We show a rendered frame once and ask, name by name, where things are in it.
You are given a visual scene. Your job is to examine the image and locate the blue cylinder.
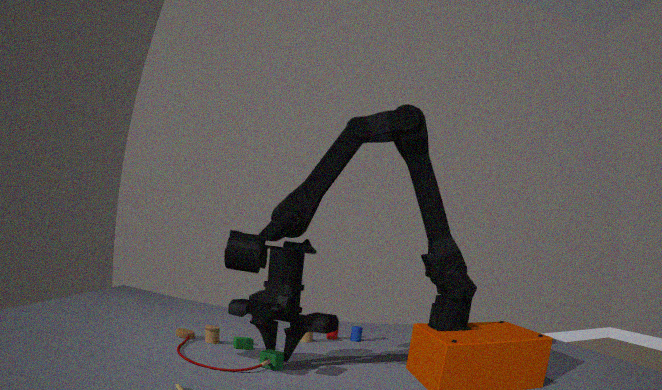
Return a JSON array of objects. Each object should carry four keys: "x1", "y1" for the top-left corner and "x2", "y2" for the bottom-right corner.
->
[{"x1": 350, "y1": 326, "x2": 363, "y2": 342}]

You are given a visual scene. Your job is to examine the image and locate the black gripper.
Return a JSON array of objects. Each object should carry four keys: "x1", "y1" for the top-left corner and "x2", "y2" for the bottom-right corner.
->
[{"x1": 228, "y1": 275, "x2": 338, "y2": 362}]

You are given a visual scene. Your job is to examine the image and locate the green cube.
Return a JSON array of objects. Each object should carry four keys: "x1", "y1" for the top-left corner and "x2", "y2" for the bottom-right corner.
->
[{"x1": 259, "y1": 349, "x2": 284, "y2": 371}]

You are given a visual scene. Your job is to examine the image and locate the red string with wooden stick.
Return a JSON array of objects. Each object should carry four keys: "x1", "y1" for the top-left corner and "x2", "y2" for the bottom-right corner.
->
[{"x1": 177, "y1": 335, "x2": 271, "y2": 372}]

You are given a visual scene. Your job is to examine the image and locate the round wooden button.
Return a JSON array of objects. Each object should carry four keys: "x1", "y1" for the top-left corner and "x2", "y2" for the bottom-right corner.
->
[{"x1": 176, "y1": 328, "x2": 195, "y2": 339}]

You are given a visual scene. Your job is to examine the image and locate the small green block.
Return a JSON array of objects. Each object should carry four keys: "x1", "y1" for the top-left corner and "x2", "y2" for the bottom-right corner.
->
[{"x1": 233, "y1": 336, "x2": 254, "y2": 350}]

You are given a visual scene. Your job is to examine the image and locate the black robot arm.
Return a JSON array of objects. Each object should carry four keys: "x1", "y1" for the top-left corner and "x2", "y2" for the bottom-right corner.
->
[{"x1": 224, "y1": 104, "x2": 477, "y2": 332}]

